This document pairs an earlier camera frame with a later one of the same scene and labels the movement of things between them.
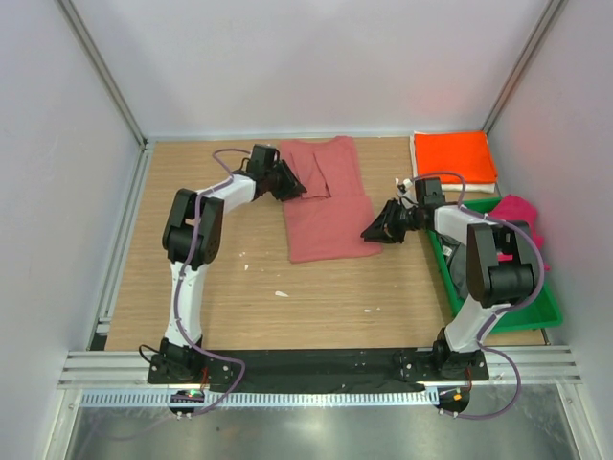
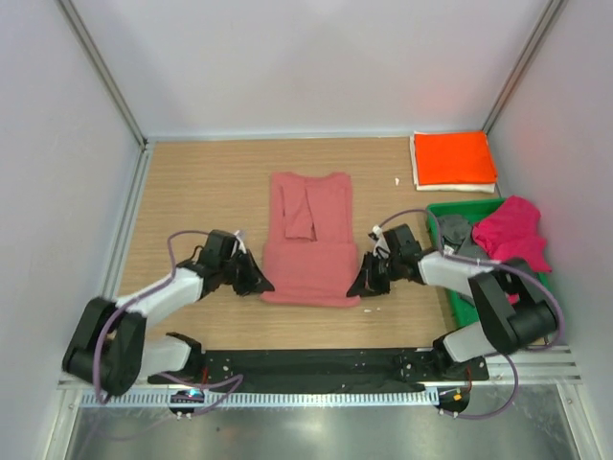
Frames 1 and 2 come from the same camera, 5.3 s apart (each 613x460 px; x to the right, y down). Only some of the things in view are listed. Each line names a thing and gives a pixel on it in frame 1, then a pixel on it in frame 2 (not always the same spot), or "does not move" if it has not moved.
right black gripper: x=384 y=228 → x=368 y=284
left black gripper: x=291 y=188 → x=255 y=281
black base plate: x=301 y=371 does not move
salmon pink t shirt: x=329 y=220 → x=311 y=258
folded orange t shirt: x=466 y=152 does not move
